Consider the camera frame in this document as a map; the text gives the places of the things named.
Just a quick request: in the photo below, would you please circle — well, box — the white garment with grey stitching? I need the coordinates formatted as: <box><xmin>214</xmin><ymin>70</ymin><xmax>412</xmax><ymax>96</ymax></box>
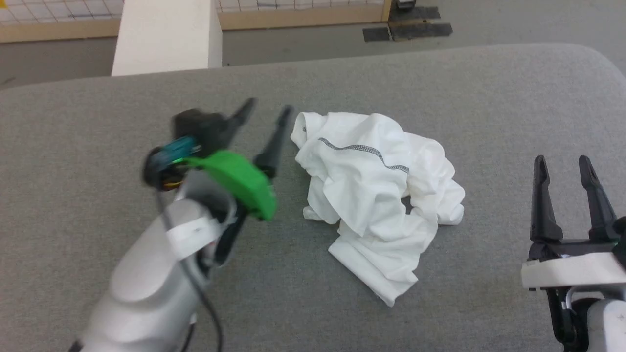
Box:
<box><xmin>290</xmin><ymin>111</ymin><xmax>466</xmax><ymax>308</ymax></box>

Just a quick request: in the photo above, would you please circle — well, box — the lemon and bottle print tablecloth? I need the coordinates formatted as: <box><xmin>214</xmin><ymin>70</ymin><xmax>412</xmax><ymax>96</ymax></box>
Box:
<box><xmin>0</xmin><ymin>0</ymin><xmax>393</xmax><ymax>44</ymax></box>

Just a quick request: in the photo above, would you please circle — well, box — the black floor mat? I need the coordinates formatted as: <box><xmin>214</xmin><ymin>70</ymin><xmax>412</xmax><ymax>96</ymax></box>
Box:
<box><xmin>363</xmin><ymin>27</ymin><xmax>391</xmax><ymax>43</ymax></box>
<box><xmin>391</xmin><ymin>22</ymin><xmax>453</xmax><ymax>40</ymax></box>

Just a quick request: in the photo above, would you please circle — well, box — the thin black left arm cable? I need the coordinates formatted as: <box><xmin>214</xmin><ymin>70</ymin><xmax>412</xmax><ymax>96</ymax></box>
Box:
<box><xmin>154</xmin><ymin>188</ymin><xmax>225</xmax><ymax>352</ymax></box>

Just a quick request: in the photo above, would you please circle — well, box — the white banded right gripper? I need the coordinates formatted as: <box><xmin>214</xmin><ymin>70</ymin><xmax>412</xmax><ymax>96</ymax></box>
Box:
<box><xmin>521</xmin><ymin>155</ymin><xmax>626</xmax><ymax>292</ymax></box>

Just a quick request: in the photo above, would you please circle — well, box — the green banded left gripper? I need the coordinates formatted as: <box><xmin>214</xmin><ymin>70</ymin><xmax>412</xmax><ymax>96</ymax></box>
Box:
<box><xmin>143</xmin><ymin>98</ymin><xmax>294</xmax><ymax>222</ymax></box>

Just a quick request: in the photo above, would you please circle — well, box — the white square pillar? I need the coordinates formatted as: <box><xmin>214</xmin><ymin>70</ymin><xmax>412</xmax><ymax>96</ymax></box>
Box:
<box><xmin>112</xmin><ymin>0</ymin><xmax>223</xmax><ymax>77</ymax></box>

